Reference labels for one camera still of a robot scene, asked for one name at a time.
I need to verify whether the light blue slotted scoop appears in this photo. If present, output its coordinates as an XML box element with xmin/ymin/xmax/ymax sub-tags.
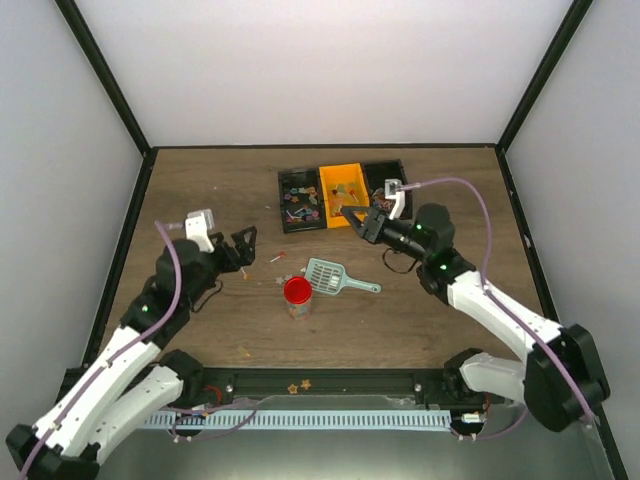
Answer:
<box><xmin>304</xmin><ymin>258</ymin><xmax>382</xmax><ymax>296</ymax></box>

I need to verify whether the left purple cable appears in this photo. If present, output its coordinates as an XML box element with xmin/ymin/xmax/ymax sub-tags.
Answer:
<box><xmin>19</xmin><ymin>219</ymin><xmax>259</xmax><ymax>479</ymax></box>

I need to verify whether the spilled red lollipop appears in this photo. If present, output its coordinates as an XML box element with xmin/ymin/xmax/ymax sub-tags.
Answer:
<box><xmin>270</xmin><ymin>252</ymin><xmax>286</xmax><ymax>263</ymax></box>

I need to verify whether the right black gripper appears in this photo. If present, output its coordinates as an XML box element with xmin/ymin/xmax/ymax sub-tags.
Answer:
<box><xmin>341</xmin><ymin>207</ymin><xmax>429</xmax><ymax>264</ymax></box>

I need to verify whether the clear plastic jar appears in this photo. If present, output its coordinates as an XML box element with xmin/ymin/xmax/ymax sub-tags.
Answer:
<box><xmin>286</xmin><ymin>299</ymin><xmax>312</xmax><ymax>321</ymax></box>

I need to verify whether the black aluminium frame rail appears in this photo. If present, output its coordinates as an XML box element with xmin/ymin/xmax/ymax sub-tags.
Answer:
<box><xmin>206</xmin><ymin>367</ymin><xmax>418</xmax><ymax>396</ymax></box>

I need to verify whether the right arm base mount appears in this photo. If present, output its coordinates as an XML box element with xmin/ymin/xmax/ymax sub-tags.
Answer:
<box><xmin>412</xmin><ymin>348</ymin><xmax>506</xmax><ymax>409</ymax></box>

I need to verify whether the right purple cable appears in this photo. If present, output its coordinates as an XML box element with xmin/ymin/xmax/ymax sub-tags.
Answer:
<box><xmin>399</xmin><ymin>177</ymin><xmax>601</xmax><ymax>444</ymax></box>

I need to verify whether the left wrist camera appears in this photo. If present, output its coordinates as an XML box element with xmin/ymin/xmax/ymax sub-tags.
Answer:
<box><xmin>184</xmin><ymin>209</ymin><xmax>214</xmax><ymax>253</ymax></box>

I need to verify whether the purple cable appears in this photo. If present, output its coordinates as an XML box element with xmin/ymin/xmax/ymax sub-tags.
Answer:
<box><xmin>399</xmin><ymin>177</ymin><xmax>601</xmax><ymax>444</ymax></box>
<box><xmin>19</xmin><ymin>219</ymin><xmax>259</xmax><ymax>479</ymax></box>

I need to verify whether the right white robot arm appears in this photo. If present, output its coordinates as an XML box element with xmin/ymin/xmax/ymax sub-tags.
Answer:
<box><xmin>341</xmin><ymin>203</ymin><xmax>611</xmax><ymax>432</ymax></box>

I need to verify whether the red jar lid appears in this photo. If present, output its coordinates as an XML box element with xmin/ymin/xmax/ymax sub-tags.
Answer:
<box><xmin>283</xmin><ymin>276</ymin><xmax>313</xmax><ymax>305</ymax></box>

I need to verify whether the light blue slotted cable duct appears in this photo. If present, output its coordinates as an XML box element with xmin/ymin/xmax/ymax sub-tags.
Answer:
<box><xmin>142</xmin><ymin>410</ymin><xmax>452</xmax><ymax>433</ymax></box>

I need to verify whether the black candy bin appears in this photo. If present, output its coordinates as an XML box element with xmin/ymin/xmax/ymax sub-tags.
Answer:
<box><xmin>278</xmin><ymin>168</ymin><xmax>327</xmax><ymax>234</ymax></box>
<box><xmin>362</xmin><ymin>158</ymin><xmax>417</xmax><ymax>221</ymax></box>

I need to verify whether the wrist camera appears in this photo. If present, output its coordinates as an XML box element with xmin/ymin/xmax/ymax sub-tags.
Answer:
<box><xmin>184</xmin><ymin>209</ymin><xmax>214</xmax><ymax>253</ymax></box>
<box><xmin>384</xmin><ymin>179</ymin><xmax>405</xmax><ymax>220</ymax></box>

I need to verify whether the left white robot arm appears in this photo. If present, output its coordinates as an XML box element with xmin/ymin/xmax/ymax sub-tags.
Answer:
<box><xmin>6</xmin><ymin>226</ymin><xmax>257</xmax><ymax>479</ymax></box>

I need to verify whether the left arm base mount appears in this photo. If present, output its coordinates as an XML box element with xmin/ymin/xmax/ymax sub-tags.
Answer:
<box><xmin>172</xmin><ymin>368</ymin><xmax>236</xmax><ymax>408</ymax></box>

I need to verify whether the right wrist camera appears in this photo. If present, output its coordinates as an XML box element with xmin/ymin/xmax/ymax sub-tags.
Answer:
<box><xmin>384</xmin><ymin>179</ymin><xmax>405</xmax><ymax>220</ymax></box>

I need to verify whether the orange candy bin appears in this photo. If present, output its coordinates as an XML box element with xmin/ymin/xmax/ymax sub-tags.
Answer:
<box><xmin>319</xmin><ymin>163</ymin><xmax>369</xmax><ymax>229</ymax></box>

